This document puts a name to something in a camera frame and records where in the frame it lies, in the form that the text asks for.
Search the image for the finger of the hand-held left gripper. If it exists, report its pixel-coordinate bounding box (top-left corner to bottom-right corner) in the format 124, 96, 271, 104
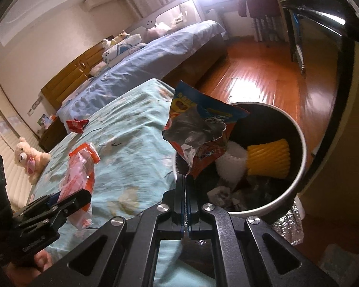
12, 194, 60, 216
52, 189, 92, 216

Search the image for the striped radiator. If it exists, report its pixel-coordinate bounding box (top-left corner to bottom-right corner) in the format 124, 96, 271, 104
251, 15, 288, 42

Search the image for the white air conditioner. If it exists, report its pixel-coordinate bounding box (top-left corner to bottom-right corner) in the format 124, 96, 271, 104
84, 0, 122, 9

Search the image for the dark wooden nightstand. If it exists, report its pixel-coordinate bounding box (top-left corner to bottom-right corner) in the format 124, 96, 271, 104
39, 116, 68, 153

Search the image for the black edged beige furniture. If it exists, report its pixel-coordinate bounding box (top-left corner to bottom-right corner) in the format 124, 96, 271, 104
296, 6, 359, 222

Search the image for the pink plush toy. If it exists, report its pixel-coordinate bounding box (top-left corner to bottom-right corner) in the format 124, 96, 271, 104
145, 22, 171, 41

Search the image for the small red wrapper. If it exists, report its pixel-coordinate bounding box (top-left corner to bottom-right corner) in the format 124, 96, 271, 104
66, 119, 90, 133

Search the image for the bed with blue sheet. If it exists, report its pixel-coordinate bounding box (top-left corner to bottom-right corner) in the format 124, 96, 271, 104
56, 20, 228, 135

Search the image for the white foam net sleeve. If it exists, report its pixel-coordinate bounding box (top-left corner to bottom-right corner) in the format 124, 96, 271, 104
214, 140, 248, 190

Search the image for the black glass cabinet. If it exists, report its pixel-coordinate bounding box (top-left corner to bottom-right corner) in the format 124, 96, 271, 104
280, 0, 348, 72

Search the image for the person's left hand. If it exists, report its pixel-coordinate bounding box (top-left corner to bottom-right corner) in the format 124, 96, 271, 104
6, 248, 56, 287

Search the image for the plain white pillow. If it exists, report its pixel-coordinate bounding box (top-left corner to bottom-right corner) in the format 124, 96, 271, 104
90, 63, 110, 77

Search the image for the teal floral blanket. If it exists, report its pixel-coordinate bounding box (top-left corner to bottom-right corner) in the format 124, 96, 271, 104
27, 78, 216, 287

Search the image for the blue foil snack bag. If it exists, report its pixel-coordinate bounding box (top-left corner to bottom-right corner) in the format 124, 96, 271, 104
162, 80, 251, 180

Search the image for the blue patterned white pillow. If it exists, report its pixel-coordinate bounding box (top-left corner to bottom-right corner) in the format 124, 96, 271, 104
102, 37, 148, 65

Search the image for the wall socket panel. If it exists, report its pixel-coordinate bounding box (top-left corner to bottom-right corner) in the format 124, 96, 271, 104
28, 99, 42, 117

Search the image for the grey crib guard rail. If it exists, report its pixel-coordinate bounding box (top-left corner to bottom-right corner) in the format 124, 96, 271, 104
133, 0, 204, 33

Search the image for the beige teddy bear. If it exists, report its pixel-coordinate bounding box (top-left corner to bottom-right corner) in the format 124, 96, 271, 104
13, 137, 52, 185

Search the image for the printed box on nightstand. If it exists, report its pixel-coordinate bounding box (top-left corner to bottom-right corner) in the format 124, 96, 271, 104
37, 114, 54, 127

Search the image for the orange and white plastic wrapper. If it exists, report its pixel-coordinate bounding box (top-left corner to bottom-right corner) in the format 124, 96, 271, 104
58, 142, 101, 231

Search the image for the cream plush toy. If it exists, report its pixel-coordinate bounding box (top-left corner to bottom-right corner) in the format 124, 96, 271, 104
103, 30, 130, 48

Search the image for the yellow foam net sleeve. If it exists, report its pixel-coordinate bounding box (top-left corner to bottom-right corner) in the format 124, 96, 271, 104
247, 138, 291, 180

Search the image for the black bin with white rim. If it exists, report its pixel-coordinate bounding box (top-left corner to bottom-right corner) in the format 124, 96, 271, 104
172, 102, 307, 225

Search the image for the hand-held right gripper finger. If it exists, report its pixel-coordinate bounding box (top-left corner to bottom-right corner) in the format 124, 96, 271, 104
185, 181, 340, 287
27, 173, 186, 287

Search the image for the wooden headboard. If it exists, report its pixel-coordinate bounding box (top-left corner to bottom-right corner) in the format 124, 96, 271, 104
40, 39, 116, 111

